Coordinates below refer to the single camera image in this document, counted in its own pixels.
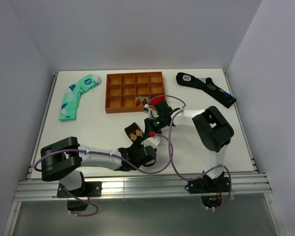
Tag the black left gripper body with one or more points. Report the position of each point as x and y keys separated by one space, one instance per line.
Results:
x=136 y=145

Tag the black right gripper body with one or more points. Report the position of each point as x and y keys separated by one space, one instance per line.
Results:
x=155 y=125

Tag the brown argyle sock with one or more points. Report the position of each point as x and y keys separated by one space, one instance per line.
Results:
x=134 y=132

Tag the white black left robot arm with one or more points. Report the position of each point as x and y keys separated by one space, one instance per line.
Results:
x=59 y=161

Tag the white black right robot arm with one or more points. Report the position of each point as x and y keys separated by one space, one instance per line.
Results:
x=213 y=129

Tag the rolled red sock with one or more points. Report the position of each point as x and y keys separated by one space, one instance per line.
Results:
x=156 y=100

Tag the rolled orange green argyle sock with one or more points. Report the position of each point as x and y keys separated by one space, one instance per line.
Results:
x=141 y=100

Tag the wooden compartment tray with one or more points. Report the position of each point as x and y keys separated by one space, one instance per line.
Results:
x=122 y=89

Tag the black blue sports sock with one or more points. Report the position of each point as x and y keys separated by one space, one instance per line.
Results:
x=206 y=85

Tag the mint green patterned sock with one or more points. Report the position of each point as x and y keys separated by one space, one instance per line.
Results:
x=72 y=96

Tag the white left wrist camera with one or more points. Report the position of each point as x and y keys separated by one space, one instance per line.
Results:
x=152 y=140

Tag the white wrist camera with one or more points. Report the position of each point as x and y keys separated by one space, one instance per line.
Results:
x=152 y=140
x=147 y=109

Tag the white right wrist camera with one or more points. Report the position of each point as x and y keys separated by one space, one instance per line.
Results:
x=147 y=109

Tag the aluminium table edge rail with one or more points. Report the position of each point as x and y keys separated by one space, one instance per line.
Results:
x=138 y=187

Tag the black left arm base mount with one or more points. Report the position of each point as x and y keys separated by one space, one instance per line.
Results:
x=78 y=200

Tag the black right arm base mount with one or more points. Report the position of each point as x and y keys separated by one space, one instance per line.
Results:
x=206 y=185

